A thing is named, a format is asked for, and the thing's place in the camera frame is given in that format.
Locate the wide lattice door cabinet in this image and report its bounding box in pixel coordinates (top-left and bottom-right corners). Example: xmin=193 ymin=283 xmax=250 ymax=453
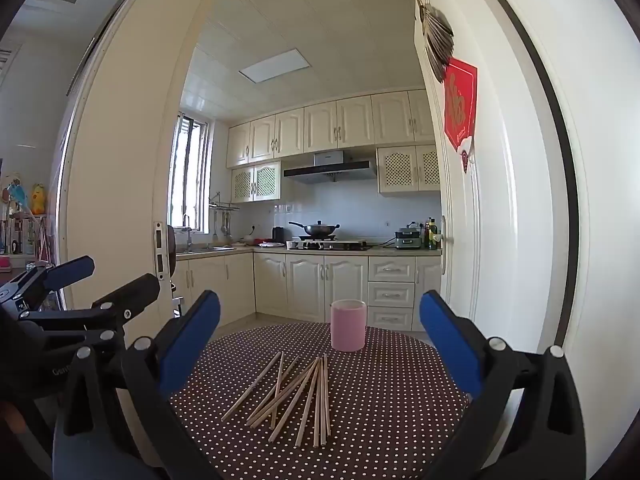
xmin=376 ymin=145 xmax=442 ymax=196

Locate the pile of wooden chopsticks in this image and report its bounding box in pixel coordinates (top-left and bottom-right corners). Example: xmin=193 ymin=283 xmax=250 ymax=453
xmin=221 ymin=351 xmax=332 ymax=448

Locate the gas stove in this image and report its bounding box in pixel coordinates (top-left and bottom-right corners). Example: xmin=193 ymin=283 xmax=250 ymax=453
xmin=298 ymin=239 xmax=373 ymax=252

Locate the steel wok with lid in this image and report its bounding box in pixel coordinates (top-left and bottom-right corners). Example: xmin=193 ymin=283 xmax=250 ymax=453
xmin=288 ymin=220 xmax=341 ymax=240

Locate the window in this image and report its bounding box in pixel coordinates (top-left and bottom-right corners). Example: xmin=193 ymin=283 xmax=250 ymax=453
xmin=168 ymin=114 xmax=211 ymax=233

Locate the green multicooker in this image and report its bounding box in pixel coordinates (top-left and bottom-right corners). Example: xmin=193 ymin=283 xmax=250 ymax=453
xmin=394 ymin=222 xmax=426 ymax=251

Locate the white door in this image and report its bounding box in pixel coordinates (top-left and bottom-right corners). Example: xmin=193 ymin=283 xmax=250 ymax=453
xmin=414 ymin=0 xmax=581 ymax=361

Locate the blue toy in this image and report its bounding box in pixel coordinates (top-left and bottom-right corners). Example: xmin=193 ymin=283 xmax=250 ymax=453
xmin=5 ymin=179 xmax=29 ymax=211

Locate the cream lower cabinet row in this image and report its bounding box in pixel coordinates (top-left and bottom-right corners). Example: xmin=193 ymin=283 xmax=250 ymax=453
xmin=175 ymin=252 xmax=443 ymax=333

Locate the metal door handle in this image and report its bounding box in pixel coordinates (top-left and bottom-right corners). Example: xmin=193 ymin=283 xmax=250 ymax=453
xmin=434 ymin=215 xmax=453 ymax=276

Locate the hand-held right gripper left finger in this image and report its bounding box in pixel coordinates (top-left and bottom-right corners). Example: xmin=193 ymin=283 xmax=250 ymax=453
xmin=52 ymin=289 xmax=222 ymax=480

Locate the brown chair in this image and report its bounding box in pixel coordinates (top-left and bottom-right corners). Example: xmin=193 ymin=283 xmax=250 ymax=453
xmin=166 ymin=225 xmax=185 ymax=318

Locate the cream upper cabinet row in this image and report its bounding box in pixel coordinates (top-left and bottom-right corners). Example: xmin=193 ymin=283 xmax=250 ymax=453
xmin=226 ymin=89 xmax=436 ymax=170

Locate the brown polka dot tablecloth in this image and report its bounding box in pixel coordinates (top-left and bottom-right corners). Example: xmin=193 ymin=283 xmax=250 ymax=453
xmin=167 ymin=324 xmax=471 ymax=480

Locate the ceiling light panel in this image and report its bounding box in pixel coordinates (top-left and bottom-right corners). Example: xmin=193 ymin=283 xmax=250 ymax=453
xmin=238 ymin=49 xmax=312 ymax=82

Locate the wall utensil rack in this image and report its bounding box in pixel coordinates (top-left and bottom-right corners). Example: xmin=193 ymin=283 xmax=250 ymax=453
xmin=207 ymin=192 xmax=240 ymax=241

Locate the range hood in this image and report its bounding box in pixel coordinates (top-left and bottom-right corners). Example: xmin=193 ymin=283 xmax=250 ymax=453
xmin=283 ymin=150 xmax=377 ymax=184

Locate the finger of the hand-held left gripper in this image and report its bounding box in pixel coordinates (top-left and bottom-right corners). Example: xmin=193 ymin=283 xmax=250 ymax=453
xmin=0 ymin=256 xmax=96 ymax=322
xmin=20 ymin=273 xmax=161 ymax=347

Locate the red door poster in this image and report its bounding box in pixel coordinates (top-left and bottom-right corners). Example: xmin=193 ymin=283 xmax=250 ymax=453
xmin=444 ymin=57 xmax=478 ymax=175

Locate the pink cup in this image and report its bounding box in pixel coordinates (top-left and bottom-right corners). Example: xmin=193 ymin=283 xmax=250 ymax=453
xmin=330 ymin=300 xmax=367 ymax=352

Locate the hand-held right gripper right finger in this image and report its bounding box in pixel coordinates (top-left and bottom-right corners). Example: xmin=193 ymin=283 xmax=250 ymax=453
xmin=419 ymin=289 xmax=587 ymax=480

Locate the hanging fan decoration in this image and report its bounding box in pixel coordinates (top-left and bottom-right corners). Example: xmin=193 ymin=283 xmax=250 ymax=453
xmin=416 ymin=0 xmax=456 ymax=83

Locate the small lattice door cabinet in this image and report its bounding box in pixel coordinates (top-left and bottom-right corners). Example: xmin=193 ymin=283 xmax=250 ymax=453
xmin=231 ymin=161 xmax=282 ymax=204

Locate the group of condiment bottles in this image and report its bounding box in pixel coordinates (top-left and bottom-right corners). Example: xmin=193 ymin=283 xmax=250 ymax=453
xmin=424 ymin=217 xmax=443 ymax=250

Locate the cream cabinet row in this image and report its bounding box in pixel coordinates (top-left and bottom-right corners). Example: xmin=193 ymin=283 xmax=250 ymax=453
xmin=175 ymin=252 xmax=443 ymax=333
xmin=226 ymin=89 xmax=436 ymax=170

